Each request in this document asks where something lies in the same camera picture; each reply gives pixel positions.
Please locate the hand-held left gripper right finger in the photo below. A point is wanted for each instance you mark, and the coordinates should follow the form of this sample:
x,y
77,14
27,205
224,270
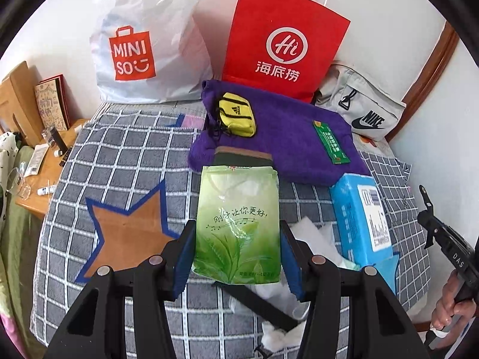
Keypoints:
x,y
290,265

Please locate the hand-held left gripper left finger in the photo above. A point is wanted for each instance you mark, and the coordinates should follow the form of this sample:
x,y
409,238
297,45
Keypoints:
x,y
185,260

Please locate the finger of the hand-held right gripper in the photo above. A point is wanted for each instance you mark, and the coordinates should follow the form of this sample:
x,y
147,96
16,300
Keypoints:
x,y
427,224

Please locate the green leaf tissue pack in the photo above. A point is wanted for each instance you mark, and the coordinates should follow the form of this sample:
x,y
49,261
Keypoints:
x,y
237,224

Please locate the dark green box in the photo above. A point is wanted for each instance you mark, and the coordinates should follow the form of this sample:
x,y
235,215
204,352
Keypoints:
x,y
243,156

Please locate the person's right hand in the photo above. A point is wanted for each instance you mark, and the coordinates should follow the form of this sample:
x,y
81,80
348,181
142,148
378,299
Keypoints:
x,y
445,306

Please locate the blue tissue pack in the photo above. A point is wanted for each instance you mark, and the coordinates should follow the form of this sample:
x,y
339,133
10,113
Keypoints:
x,y
355,213

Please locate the grey checked blanket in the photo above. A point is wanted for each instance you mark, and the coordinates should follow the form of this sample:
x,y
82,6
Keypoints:
x,y
123,164

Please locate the green sachet packet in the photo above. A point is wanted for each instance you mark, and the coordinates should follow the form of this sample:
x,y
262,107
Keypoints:
x,y
331,142

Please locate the purple towel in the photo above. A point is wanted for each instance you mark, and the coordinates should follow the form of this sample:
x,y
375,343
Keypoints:
x,y
288,138

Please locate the grey waist bag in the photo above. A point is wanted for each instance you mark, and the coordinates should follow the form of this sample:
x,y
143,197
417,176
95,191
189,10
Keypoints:
x,y
370,97

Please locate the wooden nightstand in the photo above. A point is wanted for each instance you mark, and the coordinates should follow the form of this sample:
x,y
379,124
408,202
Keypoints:
x,y
45,202

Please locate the yellow mini pouch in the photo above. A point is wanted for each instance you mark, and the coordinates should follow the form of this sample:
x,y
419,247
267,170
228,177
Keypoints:
x,y
235,116

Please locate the small white lip balm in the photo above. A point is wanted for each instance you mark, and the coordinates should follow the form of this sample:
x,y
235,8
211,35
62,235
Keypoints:
x,y
46,190

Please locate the small black item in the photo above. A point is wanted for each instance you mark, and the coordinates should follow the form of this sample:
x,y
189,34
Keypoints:
x,y
67,156

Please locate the green cloth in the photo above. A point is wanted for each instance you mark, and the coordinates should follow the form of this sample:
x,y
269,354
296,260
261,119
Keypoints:
x,y
18,254

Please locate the black cylinder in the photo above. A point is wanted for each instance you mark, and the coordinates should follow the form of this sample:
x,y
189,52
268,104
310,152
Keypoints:
x,y
58,138

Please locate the white tube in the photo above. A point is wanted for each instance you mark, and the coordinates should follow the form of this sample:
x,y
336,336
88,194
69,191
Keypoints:
x,y
35,161

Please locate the clear glass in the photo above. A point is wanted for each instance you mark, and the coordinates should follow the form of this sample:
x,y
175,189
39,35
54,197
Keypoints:
x,y
18,185

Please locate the doodle cover book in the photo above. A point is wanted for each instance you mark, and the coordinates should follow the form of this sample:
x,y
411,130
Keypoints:
x,y
50,106

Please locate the red book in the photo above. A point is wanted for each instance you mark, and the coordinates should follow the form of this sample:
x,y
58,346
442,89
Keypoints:
x,y
64,93

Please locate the white floral cloth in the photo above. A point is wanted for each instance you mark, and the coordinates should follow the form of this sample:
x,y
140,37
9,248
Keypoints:
x,y
7,149

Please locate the wooden board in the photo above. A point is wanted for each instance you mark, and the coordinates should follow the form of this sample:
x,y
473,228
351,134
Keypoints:
x,y
20,101

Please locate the white plastic shopping bag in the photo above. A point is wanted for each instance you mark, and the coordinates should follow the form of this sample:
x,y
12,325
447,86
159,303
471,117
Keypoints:
x,y
149,18

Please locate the red paper bag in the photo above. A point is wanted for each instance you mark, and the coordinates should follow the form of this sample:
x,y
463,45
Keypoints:
x,y
262,15

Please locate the wooden headboard frame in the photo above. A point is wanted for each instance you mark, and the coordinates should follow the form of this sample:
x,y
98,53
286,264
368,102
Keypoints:
x,y
430,78

